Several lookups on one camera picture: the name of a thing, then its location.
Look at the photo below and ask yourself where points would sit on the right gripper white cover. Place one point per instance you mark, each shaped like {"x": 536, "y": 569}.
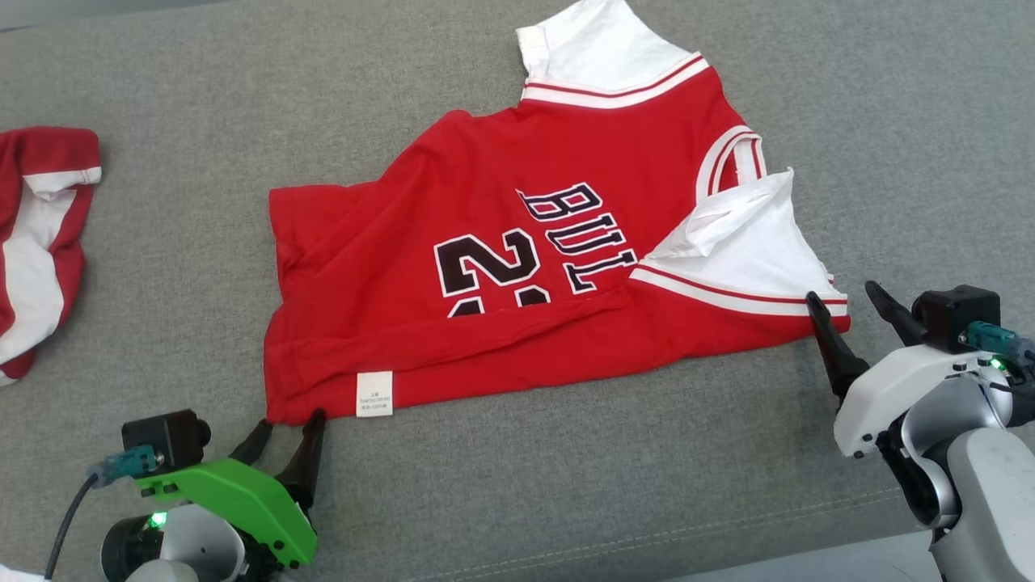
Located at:
{"x": 881, "y": 396}

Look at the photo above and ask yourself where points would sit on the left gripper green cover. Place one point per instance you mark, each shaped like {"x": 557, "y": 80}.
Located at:
{"x": 242, "y": 501}

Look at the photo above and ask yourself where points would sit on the red basketball jersey white sleeves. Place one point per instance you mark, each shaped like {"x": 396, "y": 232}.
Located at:
{"x": 404, "y": 210}

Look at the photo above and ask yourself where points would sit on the red shorts white side panels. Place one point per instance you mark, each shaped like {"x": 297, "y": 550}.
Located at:
{"x": 48, "y": 153}

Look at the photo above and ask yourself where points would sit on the white tape flag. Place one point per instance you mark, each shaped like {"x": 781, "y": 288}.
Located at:
{"x": 16, "y": 575}

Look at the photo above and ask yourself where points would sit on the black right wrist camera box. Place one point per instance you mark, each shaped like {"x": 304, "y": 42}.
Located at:
{"x": 954, "y": 315}

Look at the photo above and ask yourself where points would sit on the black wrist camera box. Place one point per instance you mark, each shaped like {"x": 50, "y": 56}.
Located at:
{"x": 162, "y": 436}
{"x": 954, "y": 315}

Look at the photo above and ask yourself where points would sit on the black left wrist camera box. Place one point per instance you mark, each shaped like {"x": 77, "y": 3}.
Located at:
{"x": 162, "y": 436}

